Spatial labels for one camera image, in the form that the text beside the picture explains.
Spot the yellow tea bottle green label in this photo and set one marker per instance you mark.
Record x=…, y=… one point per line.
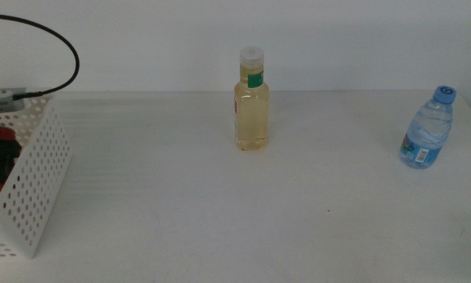
x=251, y=118

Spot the clear water bottle blue cap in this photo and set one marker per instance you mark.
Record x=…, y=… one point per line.
x=427, y=133

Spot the white perforated plastic basket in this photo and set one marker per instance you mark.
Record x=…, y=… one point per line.
x=34, y=177

